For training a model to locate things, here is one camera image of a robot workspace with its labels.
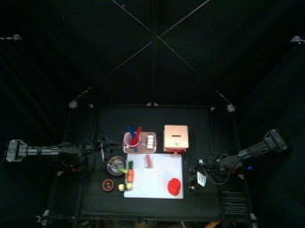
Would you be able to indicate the red cloth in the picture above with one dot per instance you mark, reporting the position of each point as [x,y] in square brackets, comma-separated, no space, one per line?
[175,187]

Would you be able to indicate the red and white toy sushi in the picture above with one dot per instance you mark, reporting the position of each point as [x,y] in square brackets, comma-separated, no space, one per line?
[149,161]

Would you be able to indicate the white cutting board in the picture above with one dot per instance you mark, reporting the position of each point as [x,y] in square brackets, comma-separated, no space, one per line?
[155,181]

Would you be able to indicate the metal frame pole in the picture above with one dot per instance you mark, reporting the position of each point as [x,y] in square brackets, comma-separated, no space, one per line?
[153,74]

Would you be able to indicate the small blue piece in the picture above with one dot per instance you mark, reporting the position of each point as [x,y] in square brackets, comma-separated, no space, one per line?
[136,149]

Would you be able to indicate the wooden box with red drawer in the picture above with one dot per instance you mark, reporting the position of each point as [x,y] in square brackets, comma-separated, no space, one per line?
[176,138]

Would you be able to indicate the yellow and white toy block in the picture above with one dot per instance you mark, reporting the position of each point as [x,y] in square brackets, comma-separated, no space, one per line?
[122,187]

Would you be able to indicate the blue plastic utensil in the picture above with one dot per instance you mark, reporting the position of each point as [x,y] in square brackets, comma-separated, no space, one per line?
[131,130]

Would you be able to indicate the light green toy vegetable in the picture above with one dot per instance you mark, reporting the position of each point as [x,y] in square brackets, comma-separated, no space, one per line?
[122,169]

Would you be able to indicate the red plastic spatula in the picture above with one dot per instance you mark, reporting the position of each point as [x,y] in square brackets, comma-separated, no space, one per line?
[137,136]

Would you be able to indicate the green segmented box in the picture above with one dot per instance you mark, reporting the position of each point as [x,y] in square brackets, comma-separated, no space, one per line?
[201,179]

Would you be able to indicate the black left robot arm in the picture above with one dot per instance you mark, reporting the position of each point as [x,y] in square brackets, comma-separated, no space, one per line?
[44,150]

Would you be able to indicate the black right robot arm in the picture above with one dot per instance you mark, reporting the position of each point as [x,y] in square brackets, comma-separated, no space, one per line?
[255,150]

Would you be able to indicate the white segmented block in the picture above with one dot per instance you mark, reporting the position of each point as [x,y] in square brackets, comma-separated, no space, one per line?
[151,141]

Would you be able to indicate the metal frame bracket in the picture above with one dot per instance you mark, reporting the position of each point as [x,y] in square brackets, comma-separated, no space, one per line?
[73,104]

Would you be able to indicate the orange toy carrot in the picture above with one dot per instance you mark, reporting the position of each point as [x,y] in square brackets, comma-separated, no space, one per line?
[131,175]

